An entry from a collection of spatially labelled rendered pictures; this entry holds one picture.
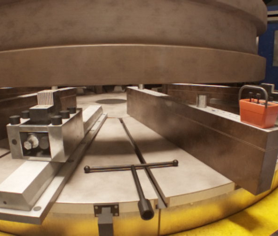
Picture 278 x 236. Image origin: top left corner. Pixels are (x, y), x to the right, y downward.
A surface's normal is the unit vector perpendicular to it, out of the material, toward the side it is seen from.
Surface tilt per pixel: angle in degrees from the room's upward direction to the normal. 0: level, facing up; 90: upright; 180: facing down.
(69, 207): 90
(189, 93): 90
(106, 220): 0
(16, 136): 90
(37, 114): 90
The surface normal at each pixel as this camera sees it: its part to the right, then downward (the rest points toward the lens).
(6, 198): -0.01, 0.24
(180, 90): -0.40, 0.22
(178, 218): 0.25, 0.23
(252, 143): -0.93, 0.09
